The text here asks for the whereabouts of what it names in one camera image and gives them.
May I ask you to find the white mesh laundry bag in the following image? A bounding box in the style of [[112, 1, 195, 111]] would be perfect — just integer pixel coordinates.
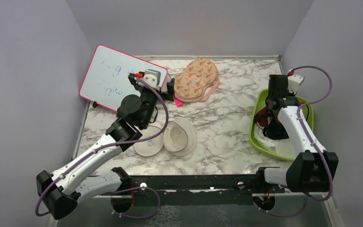
[[133, 118, 197, 157]]

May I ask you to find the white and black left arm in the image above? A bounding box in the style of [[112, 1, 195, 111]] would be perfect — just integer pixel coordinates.
[[35, 70, 175, 220]]

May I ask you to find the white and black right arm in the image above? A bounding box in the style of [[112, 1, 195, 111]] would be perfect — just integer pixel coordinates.
[[254, 74, 338, 193]]

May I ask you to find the orange patterned bra wash bag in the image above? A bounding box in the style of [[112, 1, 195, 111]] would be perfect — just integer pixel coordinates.
[[174, 58, 220, 103]]

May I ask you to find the green plastic basin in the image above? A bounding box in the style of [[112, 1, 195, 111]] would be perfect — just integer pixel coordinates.
[[249, 89, 315, 162]]

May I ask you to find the pink framed whiteboard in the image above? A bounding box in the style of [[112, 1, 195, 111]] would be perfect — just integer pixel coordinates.
[[79, 44, 170, 111]]

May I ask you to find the dark red cloth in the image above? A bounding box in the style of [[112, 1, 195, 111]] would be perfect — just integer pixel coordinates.
[[253, 106, 270, 127]]

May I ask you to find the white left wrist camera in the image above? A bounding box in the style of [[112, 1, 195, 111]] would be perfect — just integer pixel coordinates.
[[135, 69, 161, 89]]

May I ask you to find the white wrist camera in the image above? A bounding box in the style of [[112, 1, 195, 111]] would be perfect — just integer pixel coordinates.
[[287, 71, 305, 96], [135, 69, 161, 89]]

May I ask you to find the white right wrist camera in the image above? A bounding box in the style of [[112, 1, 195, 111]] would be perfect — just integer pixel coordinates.
[[287, 71, 305, 96]]

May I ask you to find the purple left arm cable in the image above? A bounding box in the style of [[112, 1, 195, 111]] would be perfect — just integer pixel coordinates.
[[35, 78, 170, 217]]

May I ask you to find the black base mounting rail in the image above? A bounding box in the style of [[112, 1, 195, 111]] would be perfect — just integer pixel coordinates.
[[99, 174, 285, 214]]

